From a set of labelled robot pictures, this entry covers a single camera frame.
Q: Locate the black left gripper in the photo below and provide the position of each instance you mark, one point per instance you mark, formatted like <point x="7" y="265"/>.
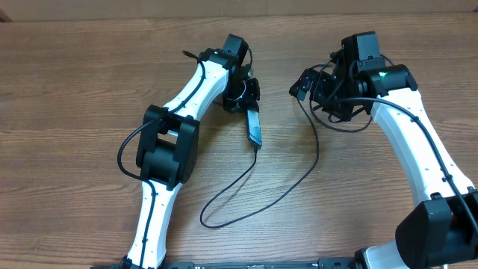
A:
<point x="249" y="102"/>

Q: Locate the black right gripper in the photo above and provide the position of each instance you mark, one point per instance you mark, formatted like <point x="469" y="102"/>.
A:
<point x="320" y="84"/>

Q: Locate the Samsung Galaxy smartphone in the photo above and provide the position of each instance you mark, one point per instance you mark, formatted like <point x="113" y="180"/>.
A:
<point x="253" y="127"/>

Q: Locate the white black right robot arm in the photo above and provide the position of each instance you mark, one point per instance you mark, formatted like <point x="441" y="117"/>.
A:
<point x="442" y="227"/>

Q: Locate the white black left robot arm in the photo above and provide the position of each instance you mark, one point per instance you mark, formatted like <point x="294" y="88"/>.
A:
<point x="169" y="141"/>

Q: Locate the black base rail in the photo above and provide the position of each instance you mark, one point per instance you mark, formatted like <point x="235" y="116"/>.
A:
<point x="254" y="265"/>

